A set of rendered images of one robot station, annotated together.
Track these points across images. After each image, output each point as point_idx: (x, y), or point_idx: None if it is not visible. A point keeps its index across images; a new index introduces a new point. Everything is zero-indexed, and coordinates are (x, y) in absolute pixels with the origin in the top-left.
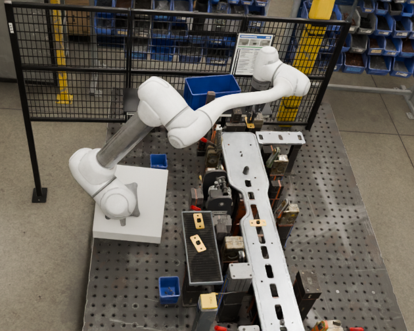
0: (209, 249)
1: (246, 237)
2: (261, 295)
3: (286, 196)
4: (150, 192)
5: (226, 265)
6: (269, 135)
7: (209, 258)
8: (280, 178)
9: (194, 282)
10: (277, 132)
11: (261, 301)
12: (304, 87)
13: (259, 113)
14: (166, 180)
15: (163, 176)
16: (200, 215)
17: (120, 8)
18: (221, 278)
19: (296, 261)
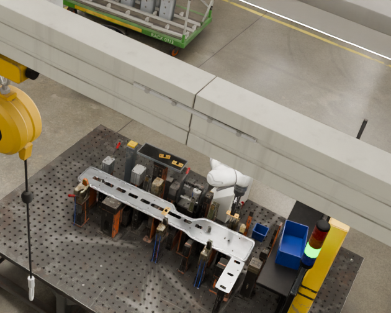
0: (157, 158)
1: (160, 200)
2: (123, 184)
3: (190, 294)
4: (225, 192)
5: None
6: (236, 268)
7: (152, 155)
8: (200, 272)
9: (145, 144)
10: (236, 276)
11: (120, 182)
12: (208, 172)
13: (259, 267)
14: (226, 195)
15: (230, 194)
16: (180, 166)
17: None
18: (139, 152)
19: (137, 261)
